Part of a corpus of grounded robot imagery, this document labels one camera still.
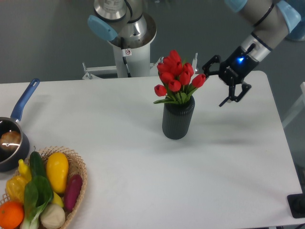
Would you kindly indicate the green bok choy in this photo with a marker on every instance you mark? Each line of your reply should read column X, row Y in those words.
column 37, row 195

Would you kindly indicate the blue water jug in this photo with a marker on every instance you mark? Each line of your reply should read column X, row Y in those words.
column 298, row 33

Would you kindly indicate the red tulip bouquet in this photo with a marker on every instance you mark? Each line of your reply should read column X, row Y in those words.
column 178, row 80

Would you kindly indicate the brown bread in pan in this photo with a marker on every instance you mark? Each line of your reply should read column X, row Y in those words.
column 10, row 141

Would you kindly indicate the yellow lemon piece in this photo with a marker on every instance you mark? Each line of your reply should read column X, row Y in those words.
column 57, row 200

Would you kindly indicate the green cucumber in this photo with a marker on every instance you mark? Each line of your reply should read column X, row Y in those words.
column 36, row 165

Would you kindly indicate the white metal frame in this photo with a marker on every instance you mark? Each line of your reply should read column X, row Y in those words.
column 111, row 71

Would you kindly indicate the orange fruit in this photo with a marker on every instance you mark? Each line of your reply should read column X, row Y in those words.
column 11, row 215

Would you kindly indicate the blue handled saucepan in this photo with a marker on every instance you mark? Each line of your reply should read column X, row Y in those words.
column 9, row 159

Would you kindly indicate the yellow squash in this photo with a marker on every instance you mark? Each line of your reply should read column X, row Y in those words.
column 57, row 171

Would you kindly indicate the purple eggplant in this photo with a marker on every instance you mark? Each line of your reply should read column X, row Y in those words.
column 72, row 192

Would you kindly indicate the dark ribbed vase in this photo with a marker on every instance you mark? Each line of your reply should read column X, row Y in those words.
column 177, row 118

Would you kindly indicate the yellow bell pepper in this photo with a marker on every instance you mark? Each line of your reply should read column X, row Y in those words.
column 15, row 188

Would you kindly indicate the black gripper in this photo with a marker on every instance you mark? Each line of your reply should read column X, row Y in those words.
column 236, row 66

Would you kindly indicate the beige garlic bulb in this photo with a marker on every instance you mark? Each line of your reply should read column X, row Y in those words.
column 53, row 217

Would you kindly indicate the black device at edge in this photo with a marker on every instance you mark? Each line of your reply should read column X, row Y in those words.
column 297, row 205

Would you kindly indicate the small yellow pepper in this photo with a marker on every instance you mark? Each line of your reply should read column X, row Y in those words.
column 24, row 170

